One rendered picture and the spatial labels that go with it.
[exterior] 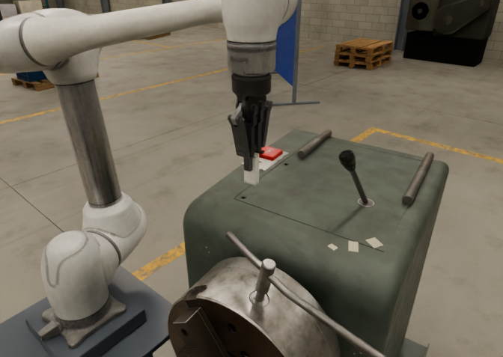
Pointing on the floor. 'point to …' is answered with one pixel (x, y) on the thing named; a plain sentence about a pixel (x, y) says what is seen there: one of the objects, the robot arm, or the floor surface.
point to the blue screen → (290, 49)
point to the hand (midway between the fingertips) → (251, 168)
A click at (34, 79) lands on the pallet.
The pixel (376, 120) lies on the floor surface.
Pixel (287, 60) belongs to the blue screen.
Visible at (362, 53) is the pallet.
